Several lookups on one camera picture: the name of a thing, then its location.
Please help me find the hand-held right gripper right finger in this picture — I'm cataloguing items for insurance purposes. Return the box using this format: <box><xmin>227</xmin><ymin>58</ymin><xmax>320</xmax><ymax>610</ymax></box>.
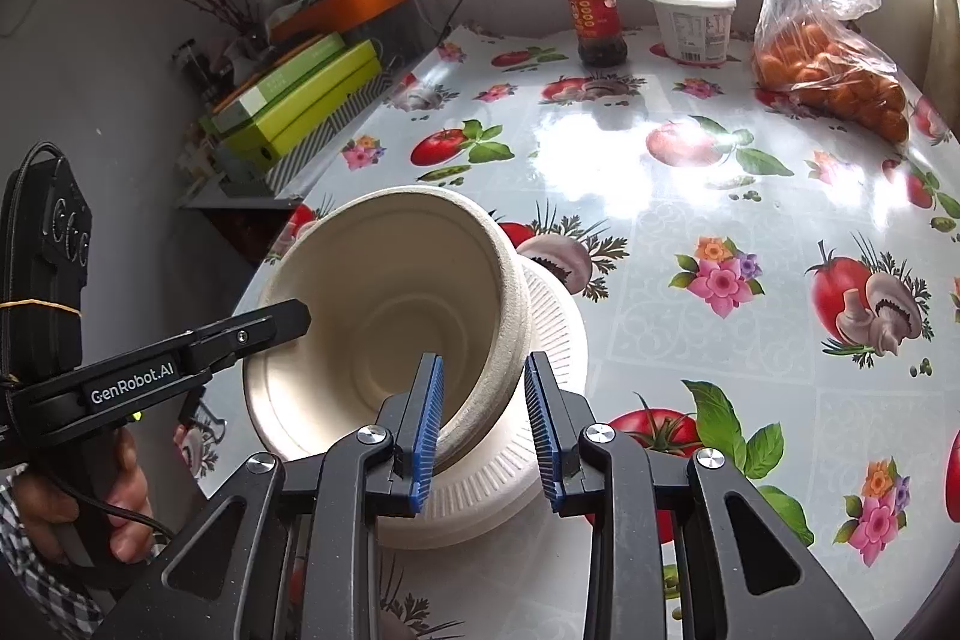
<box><xmin>523</xmin><ymin>351</ymin><xmax>875</xmax><ymax>640</ymax></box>

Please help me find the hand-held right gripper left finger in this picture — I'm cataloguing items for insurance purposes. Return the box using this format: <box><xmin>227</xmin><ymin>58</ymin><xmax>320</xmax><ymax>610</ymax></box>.
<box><xmin>90</xmin><ymin>351</ymin><xmax>447</xmax><ymax>640</ymax></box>

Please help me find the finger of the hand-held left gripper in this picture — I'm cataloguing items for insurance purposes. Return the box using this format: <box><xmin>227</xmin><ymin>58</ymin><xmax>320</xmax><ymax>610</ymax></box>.
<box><xmin>180</xmin><ymin>300</ymin><xmax>312</xmax><ymax>380</ymax></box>

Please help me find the white paper plate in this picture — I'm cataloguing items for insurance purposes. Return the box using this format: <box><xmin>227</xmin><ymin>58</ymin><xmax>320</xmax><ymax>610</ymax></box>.
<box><xmin>375</xmin><ymin>490</ymin><xmax>541</xmax><ymax>549</ymax></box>
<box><xmin>375</xmin><ymin>257</ymin><xmax>590</xmax><ymax>536</ymax></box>

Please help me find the person's left forearm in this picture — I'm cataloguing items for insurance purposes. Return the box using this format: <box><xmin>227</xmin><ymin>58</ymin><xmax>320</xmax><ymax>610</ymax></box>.
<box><xmin>0</xmin><ymin>482</ymin><xmax>83</xmax><ymax>640</ymax></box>

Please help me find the person's left hand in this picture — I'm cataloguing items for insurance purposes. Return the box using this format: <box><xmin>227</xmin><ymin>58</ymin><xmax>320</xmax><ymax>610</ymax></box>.
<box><xmin>103</xmin><ymin>428</ymin><xmax>155</xmax><ymax>562</ymax></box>

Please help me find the grey side shelf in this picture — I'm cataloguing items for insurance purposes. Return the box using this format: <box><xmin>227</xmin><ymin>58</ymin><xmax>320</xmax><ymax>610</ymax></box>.
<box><xmin>176</xmin><ymin>190</ymin><xmax>301</xmax><ymax>214</ymax></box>

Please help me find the striped pattern box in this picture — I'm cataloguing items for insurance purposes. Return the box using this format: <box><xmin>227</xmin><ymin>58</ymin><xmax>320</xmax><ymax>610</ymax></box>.
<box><xmin>217</xmin><ymin>74</ymin><xmax>421</xmax><ymax>199</ymax></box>

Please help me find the lime green flat box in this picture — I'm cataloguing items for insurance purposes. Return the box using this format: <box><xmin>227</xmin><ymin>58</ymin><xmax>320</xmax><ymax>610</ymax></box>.
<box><xmin>217</xmin><ymin>38</ymin><xmax>380</xmax><ymax>161</ymax></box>

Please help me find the pale green flat box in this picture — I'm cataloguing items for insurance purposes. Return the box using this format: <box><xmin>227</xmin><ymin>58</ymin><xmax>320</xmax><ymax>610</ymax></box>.
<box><xmin>199</xmin><ymin>32</ymin><xmax>347</xmax><ymax>135</ymax></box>

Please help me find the cluster of small bottles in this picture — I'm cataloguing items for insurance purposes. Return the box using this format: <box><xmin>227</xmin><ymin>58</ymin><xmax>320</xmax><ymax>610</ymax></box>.
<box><xmin>172</xmin><ymin>36</ymin><xmax>226</xmax><ymax>109</ymax></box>

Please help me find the orange tray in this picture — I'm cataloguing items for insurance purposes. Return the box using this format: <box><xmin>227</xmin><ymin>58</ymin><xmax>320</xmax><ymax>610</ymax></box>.
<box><xmin>268</xmin><ymin>0</ymin><xmax>410</xmax><ymax>45</ymax></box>

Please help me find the red label sauce jar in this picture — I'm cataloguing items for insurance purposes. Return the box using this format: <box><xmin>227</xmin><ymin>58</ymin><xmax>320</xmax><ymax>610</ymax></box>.
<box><xmin>556</xmin><ymin>0</ymin><xmax>628</xmax><ymax>68</ymax></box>

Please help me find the white plastic tub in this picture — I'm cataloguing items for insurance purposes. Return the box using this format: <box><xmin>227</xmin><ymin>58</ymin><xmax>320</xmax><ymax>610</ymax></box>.
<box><xmin>646</xmin><ymin>0</ymin><xmax>737</xmax><ymax>62</ymax></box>

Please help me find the pile of oranges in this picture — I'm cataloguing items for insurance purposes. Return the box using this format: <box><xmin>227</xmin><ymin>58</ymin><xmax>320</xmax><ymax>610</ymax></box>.
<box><xmin>754</xmin><ymin>21</ymin><xmax>910</xmax><ymax>145</ymax></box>

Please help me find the spotted cream curtain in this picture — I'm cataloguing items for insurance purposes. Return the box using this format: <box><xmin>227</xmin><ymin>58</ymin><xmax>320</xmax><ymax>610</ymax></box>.
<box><xmin>911</xmin><ymin>0</ymin><xmax>960</xmax><ymax>109</ymax></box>

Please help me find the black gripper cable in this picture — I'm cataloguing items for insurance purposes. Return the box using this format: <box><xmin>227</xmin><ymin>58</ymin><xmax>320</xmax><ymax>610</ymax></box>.
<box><xmin>71</xmin><ymin>486</ymin><xmax>177</xmax><ymax>540</ymax></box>

